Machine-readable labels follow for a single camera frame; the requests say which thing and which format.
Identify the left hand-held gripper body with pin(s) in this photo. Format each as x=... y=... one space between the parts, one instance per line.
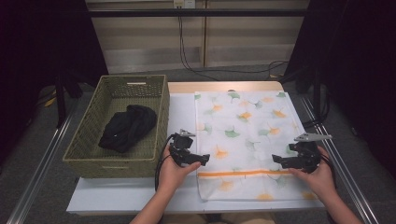
x=182 y=144

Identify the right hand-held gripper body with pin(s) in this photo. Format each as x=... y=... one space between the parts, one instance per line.
x=306 y=154

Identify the white leaf-print mesh laundry bag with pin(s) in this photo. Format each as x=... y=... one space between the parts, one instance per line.
x=249 y=124

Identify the black garment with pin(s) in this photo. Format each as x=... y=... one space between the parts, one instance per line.
x=127 y=127

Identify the green woven basket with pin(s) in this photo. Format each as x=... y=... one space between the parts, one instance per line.
x=93 y=155

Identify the person's left hand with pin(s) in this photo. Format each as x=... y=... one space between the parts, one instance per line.
x=172 y=177

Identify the person's right hand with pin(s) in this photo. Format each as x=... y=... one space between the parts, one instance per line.
x=320 y=182

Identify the white table cover sheet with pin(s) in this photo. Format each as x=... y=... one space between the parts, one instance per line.
x=180 y=115

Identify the black metal stand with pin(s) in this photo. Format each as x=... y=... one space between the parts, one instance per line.
x=61 y=99
x=317 y=96

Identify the person's legs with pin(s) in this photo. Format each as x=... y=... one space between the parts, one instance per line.
x=243 y=218

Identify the black horizontal bar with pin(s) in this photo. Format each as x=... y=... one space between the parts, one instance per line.
x=193 y=12

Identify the white wall socket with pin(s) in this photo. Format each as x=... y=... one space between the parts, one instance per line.
x=184 y=3

